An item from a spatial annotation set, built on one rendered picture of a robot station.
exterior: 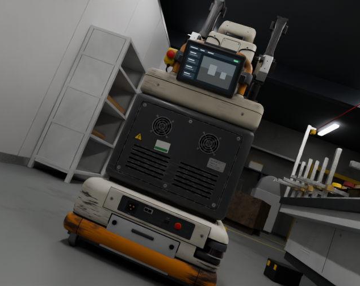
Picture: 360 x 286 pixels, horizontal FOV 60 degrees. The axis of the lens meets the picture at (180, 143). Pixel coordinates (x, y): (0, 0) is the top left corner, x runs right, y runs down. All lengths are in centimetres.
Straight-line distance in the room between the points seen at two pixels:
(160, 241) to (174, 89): 62
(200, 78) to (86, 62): 215
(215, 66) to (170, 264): 79
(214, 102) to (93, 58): 219
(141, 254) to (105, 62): 238
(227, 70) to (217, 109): 16
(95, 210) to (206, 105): 61
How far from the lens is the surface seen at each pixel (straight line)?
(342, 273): 278
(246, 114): 133
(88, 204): 129
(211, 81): 134
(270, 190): 888
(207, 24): 215
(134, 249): 124
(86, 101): 322
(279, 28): 220
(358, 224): 228
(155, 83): 138
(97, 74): 328
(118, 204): 124
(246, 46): 183
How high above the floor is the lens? 37
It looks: 7 degrees up
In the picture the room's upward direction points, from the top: 22 degrees clockwise
